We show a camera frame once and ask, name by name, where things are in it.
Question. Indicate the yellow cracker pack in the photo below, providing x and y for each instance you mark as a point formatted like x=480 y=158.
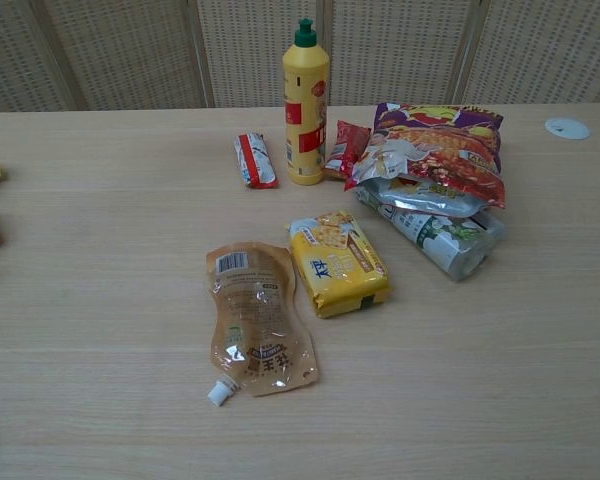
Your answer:
x=337 y=265

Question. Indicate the red white candy bar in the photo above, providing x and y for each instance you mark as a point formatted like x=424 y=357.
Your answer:
x=257 y=162

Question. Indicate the clear brown sauce pouch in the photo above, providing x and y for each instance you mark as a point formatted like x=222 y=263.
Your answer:
x=260 y=320

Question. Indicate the red snack packet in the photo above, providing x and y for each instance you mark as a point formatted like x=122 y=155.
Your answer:
x=345 y=147

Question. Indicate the silver foil snack bag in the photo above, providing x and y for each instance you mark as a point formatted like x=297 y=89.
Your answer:
x=420 y=199

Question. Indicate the yellow bottle green cap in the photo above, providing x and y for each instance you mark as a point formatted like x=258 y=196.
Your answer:
x=306 y=100

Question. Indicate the green white roll pack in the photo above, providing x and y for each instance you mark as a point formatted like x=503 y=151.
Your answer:
x=445 y=240

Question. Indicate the purple red chips bag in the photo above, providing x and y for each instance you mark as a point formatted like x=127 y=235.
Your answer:
x=440 y=150

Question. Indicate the woven folding screen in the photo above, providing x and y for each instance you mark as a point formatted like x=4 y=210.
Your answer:
x=130 y=50

